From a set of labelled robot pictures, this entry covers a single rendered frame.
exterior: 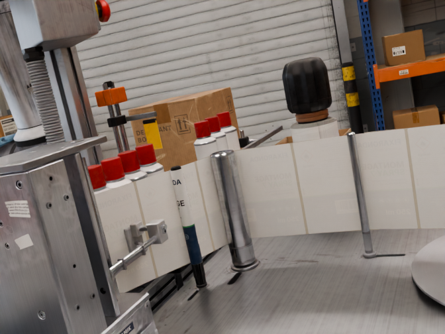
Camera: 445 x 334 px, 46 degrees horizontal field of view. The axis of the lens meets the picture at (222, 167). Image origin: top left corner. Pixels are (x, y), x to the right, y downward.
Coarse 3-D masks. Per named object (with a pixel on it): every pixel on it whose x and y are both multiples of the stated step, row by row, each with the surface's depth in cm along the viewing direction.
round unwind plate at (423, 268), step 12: (444, 240) 75; (420, 252) 73; (432, 252) 72; (444, 252) 71; (420, 264) 69; (432, 264) 68; (444, 264) 68; (420, 276) 66; (432, 276) 65; (444, 276) 65; (420, 288) 63; (432, 288) 62; (444, 288) 62; (444, 300) 59
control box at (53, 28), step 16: (16, 0) 89; (32, 0) 80; (48, 0) 81; (64, 0) 83; (80, 0) 84; (16, 16) 92; (32, 16) 82; (48, 16) 82; (64, 16) 83; (80, 16) 84; (96, 16) 86; (32, 32) 85; (48, 32) 82; (64, 32) 83; (80, 32) 84; (96, 32) 86; (48, 48) 93
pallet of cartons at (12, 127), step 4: (4, 116) 535; (8, 116) 450; (12, 116) 455; (0, 120) 438; (4, 120) 443; (8, 120) 449; (12, 120) 454; (0, 124) 438; (4, 124) 442; (8, 124) 448; (12, 124) 453; (0, 128) 437; (4, 128) 442; (8, 128) 447; (12, 128) 452; (16, 128) 458; (0, 132) 436; (4, 132) 441; (8, 132) 446; (12, 132) 451; (16, 132) 457; (0, 136) 437; (4, 136) 440
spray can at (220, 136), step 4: (216, 116) 122; (208, 120) 121; (212, 120) 121; (216, 120) 121; (212, 124) 121; (216, 124) 121; (212, 128) 121; (216, 128) 121; (220, 128) 122; (212, 132) 121; (216, 132) 122; (220, 132) 122; (212, 136) 121; (216, 136) 121; (220, 136) 121; (224, 136) 122; (220, 140) 121; (224, 140) 122; (220, 144) 121; (224, 144) 122; (220, 148) 121; (224, 148) 122
